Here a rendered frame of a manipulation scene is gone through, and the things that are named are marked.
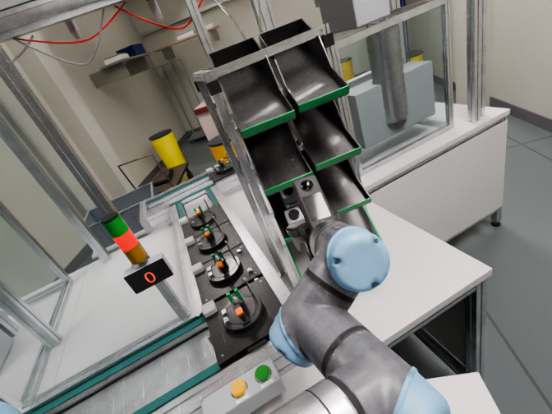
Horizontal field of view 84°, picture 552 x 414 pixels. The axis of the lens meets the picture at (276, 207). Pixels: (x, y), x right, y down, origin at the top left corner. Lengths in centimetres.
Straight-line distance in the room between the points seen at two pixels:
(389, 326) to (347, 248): 68
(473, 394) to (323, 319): 61
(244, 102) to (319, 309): 58
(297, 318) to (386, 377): 12
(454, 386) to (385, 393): 62
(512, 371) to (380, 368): 167
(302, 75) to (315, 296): 63
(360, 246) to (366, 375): 13
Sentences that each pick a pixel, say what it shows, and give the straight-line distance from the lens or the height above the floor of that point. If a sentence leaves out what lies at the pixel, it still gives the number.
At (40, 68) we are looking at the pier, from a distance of 508.
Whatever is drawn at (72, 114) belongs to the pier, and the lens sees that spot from 505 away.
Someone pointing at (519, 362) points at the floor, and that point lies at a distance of 203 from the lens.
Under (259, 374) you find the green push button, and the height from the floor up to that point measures 97.
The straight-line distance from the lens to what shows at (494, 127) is 227.
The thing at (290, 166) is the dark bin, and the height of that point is 138.
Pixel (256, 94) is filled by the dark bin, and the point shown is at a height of 157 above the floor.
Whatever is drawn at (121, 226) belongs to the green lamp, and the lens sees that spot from 94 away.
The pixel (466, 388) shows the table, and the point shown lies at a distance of 95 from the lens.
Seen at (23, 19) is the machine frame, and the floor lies 205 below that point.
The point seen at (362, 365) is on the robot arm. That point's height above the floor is 140.
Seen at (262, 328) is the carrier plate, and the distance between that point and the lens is 99.
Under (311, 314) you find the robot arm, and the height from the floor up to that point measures 140.
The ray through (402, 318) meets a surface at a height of 86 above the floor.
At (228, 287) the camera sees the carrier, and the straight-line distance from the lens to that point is 117.
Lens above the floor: 170
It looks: 29 degrees down
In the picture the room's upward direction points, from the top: 21 degrees counter-clockwise
